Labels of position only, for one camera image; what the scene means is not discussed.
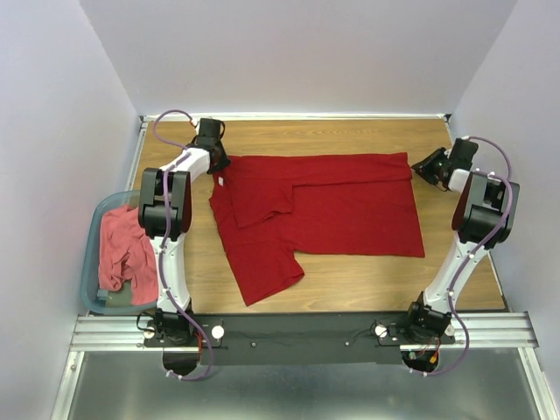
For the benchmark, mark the pink t-shirt in bin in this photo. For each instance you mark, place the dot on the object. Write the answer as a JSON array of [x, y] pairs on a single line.
[[126, 256]]

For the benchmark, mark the olive green garment in bin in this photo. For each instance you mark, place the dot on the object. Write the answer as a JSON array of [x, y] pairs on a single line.
[[116, 298]]

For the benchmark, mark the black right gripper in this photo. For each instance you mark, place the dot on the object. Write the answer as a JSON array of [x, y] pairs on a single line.
[[422, 167]]

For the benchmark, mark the clear blue plastic bin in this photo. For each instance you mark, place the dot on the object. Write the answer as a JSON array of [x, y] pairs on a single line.
[[89, 283]]

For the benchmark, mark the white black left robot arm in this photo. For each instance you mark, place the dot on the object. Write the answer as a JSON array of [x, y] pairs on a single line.
[[165, 214]]

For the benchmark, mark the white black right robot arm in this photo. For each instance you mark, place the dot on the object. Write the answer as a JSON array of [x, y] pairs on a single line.
[[483, 218]]

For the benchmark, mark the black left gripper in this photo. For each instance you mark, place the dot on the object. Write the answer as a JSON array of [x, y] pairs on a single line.
[[223, 160]]

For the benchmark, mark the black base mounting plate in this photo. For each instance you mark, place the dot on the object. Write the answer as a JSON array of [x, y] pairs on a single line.
[[300, 339]]

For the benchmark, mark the dark red t-shirt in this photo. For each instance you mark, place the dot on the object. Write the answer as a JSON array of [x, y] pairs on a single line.
[[269, 208]]

